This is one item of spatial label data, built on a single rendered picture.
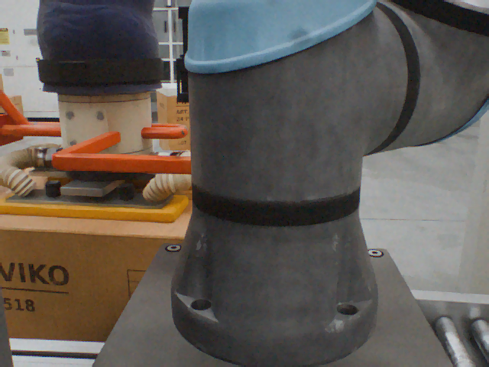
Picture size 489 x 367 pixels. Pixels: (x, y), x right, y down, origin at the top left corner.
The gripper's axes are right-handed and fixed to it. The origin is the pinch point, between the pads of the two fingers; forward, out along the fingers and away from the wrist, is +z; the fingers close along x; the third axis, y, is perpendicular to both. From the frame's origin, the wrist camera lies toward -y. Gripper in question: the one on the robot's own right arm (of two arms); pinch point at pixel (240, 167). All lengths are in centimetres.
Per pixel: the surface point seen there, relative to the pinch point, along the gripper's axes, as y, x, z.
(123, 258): 19.8, -5.9, 17.1
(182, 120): 63, -197, 24
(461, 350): -46, -40, 53
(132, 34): 21.2, -19.7, -17.2
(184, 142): 62, -197, 37
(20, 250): 37.7, -5.9, 17.0
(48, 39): 34.7, -16.4, -16.5
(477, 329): -53, -51, 54
